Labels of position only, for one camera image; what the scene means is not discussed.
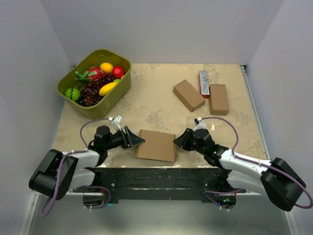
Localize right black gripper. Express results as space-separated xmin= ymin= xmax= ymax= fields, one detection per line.
xmin=173 ymin=128 xmax=206 ymax=156

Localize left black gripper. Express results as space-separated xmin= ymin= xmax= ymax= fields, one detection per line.
xmin=104 ymin=125 xmax=144 ymax=150

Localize brown cardboard box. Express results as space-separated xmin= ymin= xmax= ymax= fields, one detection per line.
xmin=137 ymin=129 xmax=177 ymax=163

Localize green plastic basket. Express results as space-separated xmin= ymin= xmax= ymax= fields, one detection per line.
xmin=57 ymin=49 xmax=132 ymax=119

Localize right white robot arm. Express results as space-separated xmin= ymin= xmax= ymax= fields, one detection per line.
xmin=173 ymin=128 xmax=306 ymax=212

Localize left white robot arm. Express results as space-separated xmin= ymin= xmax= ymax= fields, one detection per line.
xmin=28 ymin=125 xmax=145 ymax=200

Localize closed brown box middle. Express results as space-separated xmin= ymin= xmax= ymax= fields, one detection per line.
xmin=173 ymin=80 xmax=206 ymax=112

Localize closed brown box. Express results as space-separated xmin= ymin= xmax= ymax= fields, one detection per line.
xmin=208 ymin=84 xmax=229 ymax=116
xmin=173 ymin=80 xmax=206 ymax=112

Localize closed brown box right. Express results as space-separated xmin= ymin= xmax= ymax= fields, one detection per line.
xmin=208 ymin=84 xmax=229 ymax=116

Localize toothpaste box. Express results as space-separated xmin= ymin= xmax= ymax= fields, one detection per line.
xmin=199 ymin=70 xmax=210 ymax=99

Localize yellow toy mango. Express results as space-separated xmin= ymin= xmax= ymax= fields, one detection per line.
xmin=99 ymin=82 xmax=117 ymax=96

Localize dark red toy grapes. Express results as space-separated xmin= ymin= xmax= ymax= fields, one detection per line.
xmin=76 ymin=82 xmax=103 ymax=107

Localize purple toy grapes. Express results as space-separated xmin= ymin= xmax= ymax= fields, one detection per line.
xmin=95 ymin=73 xmax=116 ymax=88

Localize red toy apple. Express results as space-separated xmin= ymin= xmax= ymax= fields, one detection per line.
xmin=112 ymin=66 xmax=125 ymax=79

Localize green toy watermelon ball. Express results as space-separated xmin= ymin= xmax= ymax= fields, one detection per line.
xmin=65 ymin=88 xmax=81 ymax=101

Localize pink toy dragon fruit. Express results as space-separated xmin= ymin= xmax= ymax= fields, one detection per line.
xmin=86 ymin=67 xmax=105 ymax=82

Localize yellow toy lemon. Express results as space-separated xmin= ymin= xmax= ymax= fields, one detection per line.
xmin=100 ymin=62 xmax=113 ymax=73

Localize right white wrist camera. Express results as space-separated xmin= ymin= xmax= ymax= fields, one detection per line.
xmin=193 ymin=117 xmax=207 ymax=132

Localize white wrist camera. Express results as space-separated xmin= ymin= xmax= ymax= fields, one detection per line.
xmin=111 ymin=115 xmax=123 ymax=131
xmin=193 ymin=117 xmax=207 ymax=132

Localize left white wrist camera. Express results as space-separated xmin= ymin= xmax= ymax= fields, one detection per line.
xmin=111 ymin=115 xmax=123 ymax=131

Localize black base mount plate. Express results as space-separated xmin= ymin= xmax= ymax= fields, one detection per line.
xmin=75 ymin=168 xmax=236 ymax=209

